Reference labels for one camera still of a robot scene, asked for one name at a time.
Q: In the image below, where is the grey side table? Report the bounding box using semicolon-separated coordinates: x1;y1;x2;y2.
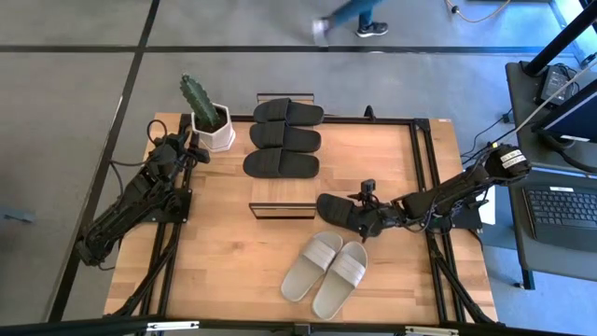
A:
505;60;597;291

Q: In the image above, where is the beige slide sandal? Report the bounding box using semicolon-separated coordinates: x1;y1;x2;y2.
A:
311;240;369;322
279;231;345;303

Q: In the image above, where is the black computer monitor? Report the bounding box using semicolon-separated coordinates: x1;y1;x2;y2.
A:
531;77;597;147

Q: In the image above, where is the black power cable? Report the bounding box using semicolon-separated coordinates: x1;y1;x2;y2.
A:
460;107;515;165

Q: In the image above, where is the person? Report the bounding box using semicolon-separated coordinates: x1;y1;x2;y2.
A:
311;0;390;47

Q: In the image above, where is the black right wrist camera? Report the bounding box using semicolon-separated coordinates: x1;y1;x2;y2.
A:
359;178;378;200

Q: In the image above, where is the white sheet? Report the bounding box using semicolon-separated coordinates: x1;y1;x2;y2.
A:
477;185;497;226

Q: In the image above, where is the green cactus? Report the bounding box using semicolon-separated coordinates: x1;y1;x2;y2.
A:
179;73;223;131

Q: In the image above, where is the white sneaker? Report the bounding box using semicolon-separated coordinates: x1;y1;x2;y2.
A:
311;17;331;47

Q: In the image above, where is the black laptop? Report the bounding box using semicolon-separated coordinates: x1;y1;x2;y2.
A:
521;184;597;254

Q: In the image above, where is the black sneaker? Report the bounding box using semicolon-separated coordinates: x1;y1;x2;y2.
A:
354;21;390;39

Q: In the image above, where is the black pole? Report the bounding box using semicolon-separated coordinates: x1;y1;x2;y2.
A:
522;0;597;78

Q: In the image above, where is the white cable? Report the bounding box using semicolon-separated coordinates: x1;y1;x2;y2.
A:
514;58;597;136

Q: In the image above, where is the silver metal bracket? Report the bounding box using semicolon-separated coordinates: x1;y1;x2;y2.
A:
146;319;201;333
403;325;462;336

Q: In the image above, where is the black slide sandal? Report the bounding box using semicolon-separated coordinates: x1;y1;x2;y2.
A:
242;147;322;180
248;119;323;154
253;96;326;127
315;192;359;233

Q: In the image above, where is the black metal wooden shelf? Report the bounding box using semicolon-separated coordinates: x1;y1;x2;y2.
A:
248;91;318;220

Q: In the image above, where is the black power adapter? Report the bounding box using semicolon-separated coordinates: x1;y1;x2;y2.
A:
537;64;569;107

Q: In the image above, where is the black rig crossbeam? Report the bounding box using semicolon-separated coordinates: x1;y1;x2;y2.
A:
0;315;597;336

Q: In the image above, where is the white hexagonal plant pot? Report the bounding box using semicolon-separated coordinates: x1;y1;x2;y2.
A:
189;103;237;154

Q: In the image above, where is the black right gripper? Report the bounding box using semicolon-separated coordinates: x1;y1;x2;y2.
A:
345;199;406;245

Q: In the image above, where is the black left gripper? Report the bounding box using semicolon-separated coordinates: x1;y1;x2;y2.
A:
156;132;212;174

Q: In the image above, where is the yellow cable with black plug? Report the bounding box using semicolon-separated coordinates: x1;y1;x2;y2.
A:
445;0;513;24

